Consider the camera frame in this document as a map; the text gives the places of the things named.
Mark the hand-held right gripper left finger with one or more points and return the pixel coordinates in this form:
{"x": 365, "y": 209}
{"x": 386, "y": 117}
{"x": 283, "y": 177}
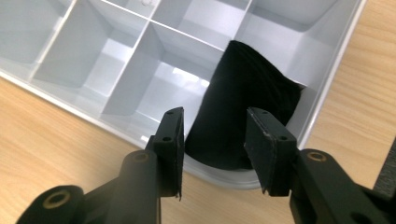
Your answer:
{"x": 169, "y": 146}

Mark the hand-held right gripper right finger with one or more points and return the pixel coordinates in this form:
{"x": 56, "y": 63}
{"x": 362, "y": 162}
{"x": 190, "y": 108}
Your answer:
{"x": 271, "y": 155}

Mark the black sock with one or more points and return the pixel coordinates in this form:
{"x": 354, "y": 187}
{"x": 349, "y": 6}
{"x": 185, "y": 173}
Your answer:
{"x": 243, "y": 109}

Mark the white compartment storage box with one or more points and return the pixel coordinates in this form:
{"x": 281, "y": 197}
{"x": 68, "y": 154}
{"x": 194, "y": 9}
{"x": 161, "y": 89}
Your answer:
{"x": 124, "y": 62}

